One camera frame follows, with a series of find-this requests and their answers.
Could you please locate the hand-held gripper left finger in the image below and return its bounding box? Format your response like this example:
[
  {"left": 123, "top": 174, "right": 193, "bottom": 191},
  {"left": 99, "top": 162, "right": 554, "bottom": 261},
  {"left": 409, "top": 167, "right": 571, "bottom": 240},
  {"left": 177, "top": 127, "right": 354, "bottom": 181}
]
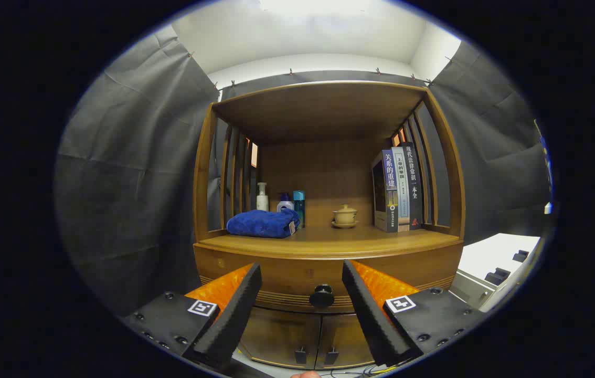
[{"left": 122, "top": 262, "right": 263, "bottom": 371}]

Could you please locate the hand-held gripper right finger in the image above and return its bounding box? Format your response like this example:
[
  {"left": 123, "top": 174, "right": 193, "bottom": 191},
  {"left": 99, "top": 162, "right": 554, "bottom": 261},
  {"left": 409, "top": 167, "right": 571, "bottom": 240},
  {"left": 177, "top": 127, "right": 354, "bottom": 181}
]
[{"left": 342, "top": 259, "right": 487, "bottom": 367}]

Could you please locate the wooden drawer with black knob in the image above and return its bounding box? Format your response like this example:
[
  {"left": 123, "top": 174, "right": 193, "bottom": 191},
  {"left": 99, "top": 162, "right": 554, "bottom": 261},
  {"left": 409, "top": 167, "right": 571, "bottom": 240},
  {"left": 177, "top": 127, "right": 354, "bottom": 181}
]
[{"left": 194, "top": 243, "right": 464, "bottom": 314}]

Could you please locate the wooden cabinet door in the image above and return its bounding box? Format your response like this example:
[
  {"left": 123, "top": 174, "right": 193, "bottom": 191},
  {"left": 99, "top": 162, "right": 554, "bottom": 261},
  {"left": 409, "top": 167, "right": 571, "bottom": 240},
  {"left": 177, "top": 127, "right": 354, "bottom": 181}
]
[
  {"left": 314, "top": 312, "right": 377, "bottom": 370},
  {"left": 238, "top": 306, "right": 322, "bottom": 368}
]

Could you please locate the wooden countertop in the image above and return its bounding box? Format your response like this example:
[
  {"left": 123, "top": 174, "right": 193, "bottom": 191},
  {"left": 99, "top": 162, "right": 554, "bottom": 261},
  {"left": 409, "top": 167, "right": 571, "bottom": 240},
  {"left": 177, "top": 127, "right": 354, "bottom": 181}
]
[{"left": 196, "top": 225, "right": 461, "bottom": 259}]

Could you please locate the white side cabinet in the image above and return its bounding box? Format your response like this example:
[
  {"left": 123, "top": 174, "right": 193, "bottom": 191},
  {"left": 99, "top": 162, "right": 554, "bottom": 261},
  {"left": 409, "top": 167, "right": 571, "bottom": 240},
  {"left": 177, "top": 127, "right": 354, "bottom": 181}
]
[{"left": 450, "top": 233, "right": 541, "bottom": 313}]

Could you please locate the wooden cabinet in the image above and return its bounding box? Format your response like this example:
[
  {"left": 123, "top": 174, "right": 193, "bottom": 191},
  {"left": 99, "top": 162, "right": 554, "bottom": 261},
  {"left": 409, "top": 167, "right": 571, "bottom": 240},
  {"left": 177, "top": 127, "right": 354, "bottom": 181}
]
[{"left": 193, "top": 80, "right": 466, "bottom": 370}]

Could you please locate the blue folded towel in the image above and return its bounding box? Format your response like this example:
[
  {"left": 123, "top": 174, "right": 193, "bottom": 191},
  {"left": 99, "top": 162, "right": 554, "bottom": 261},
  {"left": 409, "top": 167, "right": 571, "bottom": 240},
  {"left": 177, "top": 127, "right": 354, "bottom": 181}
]
[{"left": 226, "top": 208, "right": 301, "bottom": 239}]

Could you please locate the beige lidded teacup with saucer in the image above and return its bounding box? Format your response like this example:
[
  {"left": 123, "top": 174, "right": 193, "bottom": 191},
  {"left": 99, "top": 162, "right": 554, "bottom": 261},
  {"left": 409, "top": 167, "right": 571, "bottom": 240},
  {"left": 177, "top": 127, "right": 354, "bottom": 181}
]
[{"left": 331, "top": 204, "right": 359, "bottom": 229}]

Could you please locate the book with blue spine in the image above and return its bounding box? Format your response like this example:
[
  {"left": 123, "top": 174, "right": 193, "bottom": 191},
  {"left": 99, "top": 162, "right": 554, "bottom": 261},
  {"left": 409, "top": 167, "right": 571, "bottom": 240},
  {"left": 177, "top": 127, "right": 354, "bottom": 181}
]
[{"left": 371, "top": 149, "right": 399, "bottom": 233}]

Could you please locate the book with pale spine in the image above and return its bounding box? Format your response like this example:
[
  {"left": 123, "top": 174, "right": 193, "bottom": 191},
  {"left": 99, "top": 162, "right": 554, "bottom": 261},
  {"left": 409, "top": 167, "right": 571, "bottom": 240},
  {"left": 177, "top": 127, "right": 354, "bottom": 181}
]
[{"left": 392, "top": 146, "right": 411, "bottom": 232}]

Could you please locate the teal bottle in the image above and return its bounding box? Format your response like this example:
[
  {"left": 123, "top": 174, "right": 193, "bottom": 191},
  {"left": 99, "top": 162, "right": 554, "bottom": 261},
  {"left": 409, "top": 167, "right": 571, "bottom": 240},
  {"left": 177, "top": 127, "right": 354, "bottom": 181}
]
[{"left": 293, "top": 190, "right": 306, "bottom": 228}]

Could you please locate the book with black spine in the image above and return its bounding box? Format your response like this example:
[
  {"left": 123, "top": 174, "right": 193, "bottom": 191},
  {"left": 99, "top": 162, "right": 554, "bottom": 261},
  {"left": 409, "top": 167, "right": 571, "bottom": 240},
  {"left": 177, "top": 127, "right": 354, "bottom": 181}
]
[{"left": 400, "top": 142, "right": 424, "bottom": 230}]

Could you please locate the bundle of floor cables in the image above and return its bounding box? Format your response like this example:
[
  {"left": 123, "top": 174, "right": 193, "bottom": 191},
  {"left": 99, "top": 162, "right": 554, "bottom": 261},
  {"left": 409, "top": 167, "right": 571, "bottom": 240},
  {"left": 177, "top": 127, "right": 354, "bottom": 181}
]
[{"left": 329, "top": 365, "right": 398, "bottom": 377}]

